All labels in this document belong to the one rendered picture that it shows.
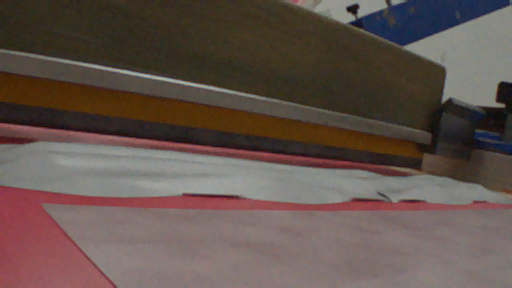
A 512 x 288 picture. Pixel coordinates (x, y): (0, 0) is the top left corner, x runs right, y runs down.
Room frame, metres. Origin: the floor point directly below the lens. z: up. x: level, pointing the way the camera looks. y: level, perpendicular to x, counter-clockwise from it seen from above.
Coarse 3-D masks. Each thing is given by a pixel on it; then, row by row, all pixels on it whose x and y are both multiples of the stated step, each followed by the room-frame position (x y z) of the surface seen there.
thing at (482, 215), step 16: (256, 160) 0.32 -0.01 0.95; (272, 160) 0.34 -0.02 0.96; (288, 160) 0.36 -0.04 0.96; (304, 160) 0.39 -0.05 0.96; (320, 160) 0.42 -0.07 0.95; (416, 208) 0.23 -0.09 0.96; (432, 208) 0.24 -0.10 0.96; (448, 208) 0.25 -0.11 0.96; (464, 208) 0.26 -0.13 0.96; (480, 208) 0.27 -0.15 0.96; (496, 208) 0.28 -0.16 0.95; (480, 224) 0.21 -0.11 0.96; (496, 224) 0.21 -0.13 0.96
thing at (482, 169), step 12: (432, 156) 0.49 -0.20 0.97; (480, 156) 0.45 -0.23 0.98; (492, 156) 0.44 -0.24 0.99; (504, 156) 0.43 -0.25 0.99; (420, 168) 0.50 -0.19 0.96; (432, 168) 0.49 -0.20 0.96; (444, 168) 0.48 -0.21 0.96; (456, 168) 0.47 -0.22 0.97; (468, 168) 0.46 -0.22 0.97; (480, 168) 0.45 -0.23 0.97; (492, 168) 0.44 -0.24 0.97; (504, 168) 0.43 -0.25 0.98; (456, 180) 0.47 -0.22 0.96; (468, 180) 0.46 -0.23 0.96; (480, 180) 0.45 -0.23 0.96; (492, 180) 0.44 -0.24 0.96; (504, 180) 0.43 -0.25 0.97
